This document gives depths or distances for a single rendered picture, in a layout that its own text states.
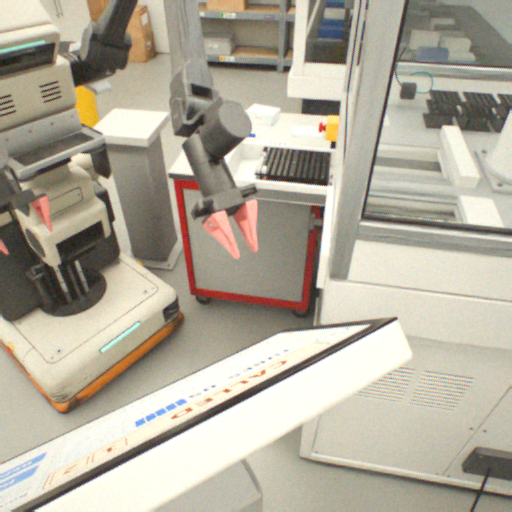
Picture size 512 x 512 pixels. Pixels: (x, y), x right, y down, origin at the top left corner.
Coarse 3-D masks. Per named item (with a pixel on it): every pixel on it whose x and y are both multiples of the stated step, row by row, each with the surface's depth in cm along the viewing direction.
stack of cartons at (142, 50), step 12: (96, 0) 458; (96, 12) 467; (144, 12) 476; (132, 24) 470; (144, 24) 479; (132, 36) 478; (144, 36) 481; (132, 48) 488; (144, 48) 485; (132, 60) 497; (144, 60) 494
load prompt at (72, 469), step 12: (312, 348) 46; (288, 360) 45; (252, 372) 46; (264, 372) 44; (240, 384) 43; (204, 396) 44; (216, 396) 42; (192, 408) 41; (156, 420) 42; (168, 420) 40; (132, 432) 41; (144, 432) 39; (156, 432) 37; (120, 444) 38; (132, 444) 37; (84, 456) 39; (96, 456) 37; (108, 456) 36; (60, 468) 38; (72, 468) 37; (84, 468) 35; (48, 480) 36; (60, 480) 34
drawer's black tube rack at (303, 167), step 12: (276, 156) 133; (288, 156) 133; (300, 156) 133; (312, 156) 133; (324, 156) 133; (276, 168) 127; (288, 168) 128; (300, 168) 127; (312, 168) 127; (324, 168) 127; (276, 180) 128; (288, 180) 128; (300, 180) 128; (312, 180) 128; (324, 180) 122
